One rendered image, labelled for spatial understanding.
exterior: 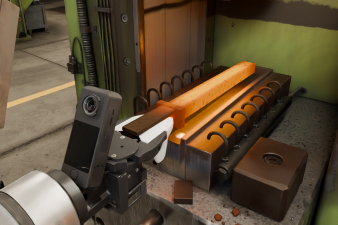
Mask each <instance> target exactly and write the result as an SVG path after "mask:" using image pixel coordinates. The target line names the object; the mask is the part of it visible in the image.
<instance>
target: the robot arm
mask: <svg viewBox="0 0 338 225"><path fill-rule="evenodd" d="M121 102H122V97H121V95H119V94H118V93H116V92H113V91H110V90H106V89H102V88H98V87H94V86H85V87H83V88H82V89H81V93H80V97H79V101H78V105H77V109H76V113H75V117H74V121H73V125H72V129H71V133H70V137H69V141H68V145H67V149H66V153H65V156H64V160H63V164H62V168H61V171H60V170H57V169H52V170H50V171H48V172H47V173H45V172H41V171H38V170H35V171H31V172H30V173H28V174H26V175H25V176H23V177H21V178H19V179H18V180H16V181H14V182H13V183H11V184H9V185H7V186H6V187H4V188H2V189H1V190H0V225H84V223H85V222H86V221H88V220H89V219H90V218H91V217H92V216H94V215H95V214H96V213H97V212H98V211H100V210H101V209H102V208H105V209H106V210H108V211H111V210H113V211H115V212H117V213H118V214H120V215H122V214H123V213H124V212H126V211H127V210H128V209H129V208H130V207H131V206H132V205H133V204H134V203H135V202H137V201H138V200H139V199H140V198H141V197H142V196H143V195H144V194H145V193H146V192H147V189H146V181H147V170H146V168H144V167H143V166H142V162H145V161H149V160H151V159H153V158H154V160H155V161H156V163H159V162H161V161H162V160H163V159H164V157H165V153H166V147H167V140H168V137H169V135H170V133H171V131H172V129H173V118H171V117H168V118H167V119H165V120H163V121H162V122H160V123H159V124H157V125H155V126H154V127H152V128H150V129H149V130H147V131H146V132H144V133H142V134H141V135H139V136H138V140H137V139H131V138H129V137H127V133H126V132H124V131H123V130H122V127H123V126H124V125H126V124H128V123H129V122H131V121H133V120H135V119H137V118H138V117H140V116H142V115H139V116H135V117H132V118H125V119H122V120H119V121H117V118H118V114H119V110H120V106H121ZM138 190H140V194H139V195H138V196H137V197H136V198H135V199H134V200H133V201H131V202H130V203H129V204H128V199H129V198H130V197H131V196H133V195H134V194H135V193H136V192H137V191H138ZM109 203H111V204H113V205H115V206H116V207H114V206H112V205H111V204H109Z"/></svg>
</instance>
